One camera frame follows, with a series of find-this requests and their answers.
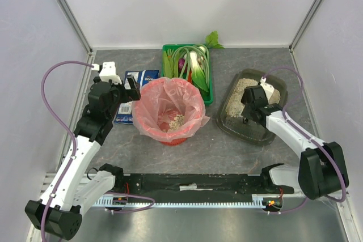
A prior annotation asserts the pink plastic bag liner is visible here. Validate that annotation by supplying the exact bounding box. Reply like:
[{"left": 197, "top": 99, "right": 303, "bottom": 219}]
[{"left": 131, "top": 77, "right": 211, "bottom": 143}]

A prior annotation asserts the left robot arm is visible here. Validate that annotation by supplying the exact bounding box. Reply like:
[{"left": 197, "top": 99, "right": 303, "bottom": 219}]
[{"left": 25, "top": 75, "right": 141, "bottom": 241}]

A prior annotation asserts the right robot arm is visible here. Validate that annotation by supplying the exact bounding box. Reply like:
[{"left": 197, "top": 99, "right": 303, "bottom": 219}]
[{"left": 241, "top": 85, "right": 349, "bottom": 199}]

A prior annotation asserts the dark translucent litter box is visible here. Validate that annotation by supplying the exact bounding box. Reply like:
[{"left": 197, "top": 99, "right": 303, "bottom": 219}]
[{"left": 216, "top": 69, "right": 276, "bottom": 146}]

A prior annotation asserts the blue Doritos chip bag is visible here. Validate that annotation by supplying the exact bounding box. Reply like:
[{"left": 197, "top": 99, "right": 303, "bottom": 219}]
[{"left": 113, "top": 70, "right": 159, "bottom": 124}]

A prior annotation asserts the green lettuce leaf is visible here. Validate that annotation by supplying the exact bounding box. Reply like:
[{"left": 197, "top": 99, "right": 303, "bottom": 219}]
[{"left": 163, "top": 52, "right": 178, "bottom": 78}]

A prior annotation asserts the purple onion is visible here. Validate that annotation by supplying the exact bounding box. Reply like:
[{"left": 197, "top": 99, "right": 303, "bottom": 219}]
[{"left": 178, "top": 58, "right": 185, "bottom": 71}]

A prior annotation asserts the orange carrot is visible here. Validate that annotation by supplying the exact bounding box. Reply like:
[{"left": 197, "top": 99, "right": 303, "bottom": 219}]
[{"left": 187, "top": 71, "right": 192, "bottom": 84}]

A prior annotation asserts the green vegetable tray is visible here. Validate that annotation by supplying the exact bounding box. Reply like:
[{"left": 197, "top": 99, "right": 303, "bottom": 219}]
[{"left": 161, "top": 44, "right": 214, "bottom": 105}]

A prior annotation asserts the white bok choy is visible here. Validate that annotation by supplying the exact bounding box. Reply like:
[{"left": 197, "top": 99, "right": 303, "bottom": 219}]
[{"left": 179, "top": 45, "right": 209, "bottom": 92}]

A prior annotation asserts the green long beans bundle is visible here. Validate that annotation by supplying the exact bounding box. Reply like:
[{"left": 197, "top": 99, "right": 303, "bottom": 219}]
[{"left": 171, "top": 44, "right": 210, "bottom": 92}]

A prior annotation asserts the green leaf sprig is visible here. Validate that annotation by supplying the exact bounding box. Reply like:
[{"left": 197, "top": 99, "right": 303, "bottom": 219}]
[{"left": 205, "top": 31, "right": 224, "bottom": 49}]

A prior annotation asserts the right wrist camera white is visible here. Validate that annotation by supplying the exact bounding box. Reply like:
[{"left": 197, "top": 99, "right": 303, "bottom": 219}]
[{"left": 259, "top": 77, "right": 275, "bottom": 101}]

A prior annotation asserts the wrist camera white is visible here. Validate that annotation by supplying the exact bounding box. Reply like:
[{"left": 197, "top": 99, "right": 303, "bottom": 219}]
[
  {"left": 91, "top": 62, "right": 122, "bottom": 84},
  {"left": 259, "top": 77, "right": 275, "bottom": 101}
]

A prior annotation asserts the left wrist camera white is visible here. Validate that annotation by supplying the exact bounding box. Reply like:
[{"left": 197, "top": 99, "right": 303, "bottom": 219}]
[{"left": 91, "top": 62, "right": 122, "bottom": 84}]

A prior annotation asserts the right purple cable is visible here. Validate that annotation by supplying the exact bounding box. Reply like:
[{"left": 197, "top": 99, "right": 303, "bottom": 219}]
[{"left": 262, "top": 66, "right": 349, "bottom": 215}]

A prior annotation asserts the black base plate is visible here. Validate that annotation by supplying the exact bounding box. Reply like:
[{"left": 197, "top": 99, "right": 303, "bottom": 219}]
[{"left": 111, "top": 173, "right": 294, "bottom": 203}]

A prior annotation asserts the white cable duct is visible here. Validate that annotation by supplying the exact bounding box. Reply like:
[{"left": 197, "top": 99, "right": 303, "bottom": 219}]
[{"left": 92, "top": 195, "right": 281, "bottom": 209}]

